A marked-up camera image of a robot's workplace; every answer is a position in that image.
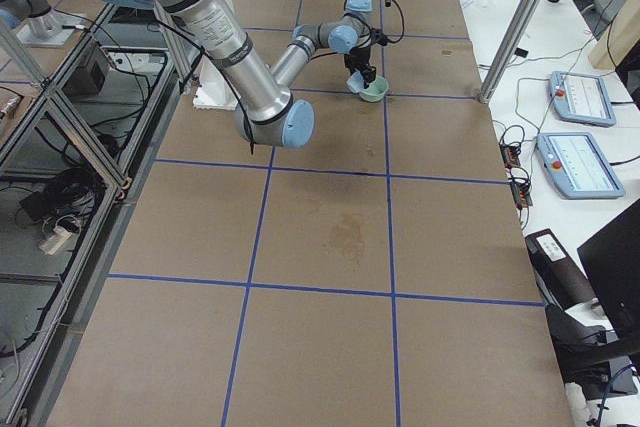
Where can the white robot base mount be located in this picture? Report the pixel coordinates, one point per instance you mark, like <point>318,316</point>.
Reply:
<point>212,93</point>

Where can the white power strip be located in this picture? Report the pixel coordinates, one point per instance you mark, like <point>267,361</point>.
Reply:
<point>55,241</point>

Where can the lower teach pendant tablet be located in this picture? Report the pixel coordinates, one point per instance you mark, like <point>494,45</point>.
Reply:
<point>577,167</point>

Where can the light green ceramic bowl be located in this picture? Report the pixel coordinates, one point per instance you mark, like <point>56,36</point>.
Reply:
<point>375,91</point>

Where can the small circuit board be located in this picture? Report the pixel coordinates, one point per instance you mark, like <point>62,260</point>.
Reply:
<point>510,156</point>

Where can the teach pendant tablet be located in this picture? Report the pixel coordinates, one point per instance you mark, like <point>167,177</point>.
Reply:
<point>577,167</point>
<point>581,98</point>

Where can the aluminium frame post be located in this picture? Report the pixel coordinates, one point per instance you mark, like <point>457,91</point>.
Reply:
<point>514,32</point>

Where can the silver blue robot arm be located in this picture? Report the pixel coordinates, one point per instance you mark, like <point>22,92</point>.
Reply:
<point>268,113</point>

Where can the upper teach pendant tablet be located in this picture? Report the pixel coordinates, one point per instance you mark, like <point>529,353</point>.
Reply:
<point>581,98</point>

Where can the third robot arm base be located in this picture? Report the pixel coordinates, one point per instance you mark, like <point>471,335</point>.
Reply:
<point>42,26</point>

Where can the light blue plastic cup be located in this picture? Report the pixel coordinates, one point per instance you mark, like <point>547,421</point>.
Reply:
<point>356,83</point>

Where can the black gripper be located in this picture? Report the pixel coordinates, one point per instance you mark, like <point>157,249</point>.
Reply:
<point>358,60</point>

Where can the black computer monitor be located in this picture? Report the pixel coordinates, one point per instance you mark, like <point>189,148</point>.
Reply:
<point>610,259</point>

